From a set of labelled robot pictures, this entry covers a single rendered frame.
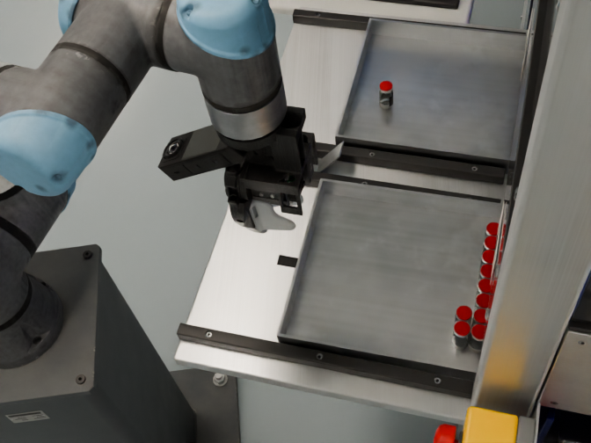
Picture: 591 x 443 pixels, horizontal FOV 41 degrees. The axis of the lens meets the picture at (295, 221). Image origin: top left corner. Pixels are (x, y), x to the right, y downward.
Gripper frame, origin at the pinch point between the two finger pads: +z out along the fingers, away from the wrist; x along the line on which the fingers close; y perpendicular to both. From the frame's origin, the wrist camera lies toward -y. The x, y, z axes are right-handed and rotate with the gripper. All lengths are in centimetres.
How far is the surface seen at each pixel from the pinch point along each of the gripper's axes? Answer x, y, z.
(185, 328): -7.1, -11.4, 19.5
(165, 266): 45, -56, 110
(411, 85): 43.0, 10.7, 21.4
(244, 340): -7.2, -2.8, 19.5
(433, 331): 0.1, 21.4, 21.3
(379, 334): -1.7, 14.5, 21.3
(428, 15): 68, 10, 29
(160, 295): 37, -55, 110
